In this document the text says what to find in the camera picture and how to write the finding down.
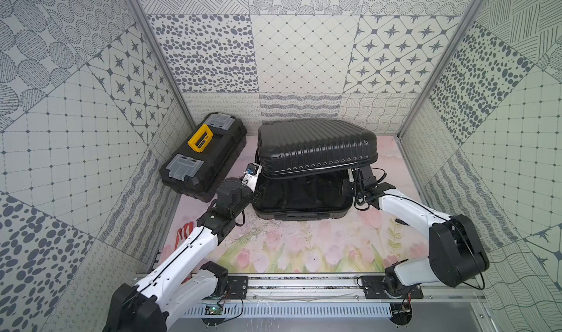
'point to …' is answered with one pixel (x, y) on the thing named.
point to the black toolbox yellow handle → (195, 168)
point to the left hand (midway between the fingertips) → (266, 179)
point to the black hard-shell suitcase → (304, 164)
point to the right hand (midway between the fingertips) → (346, 187)
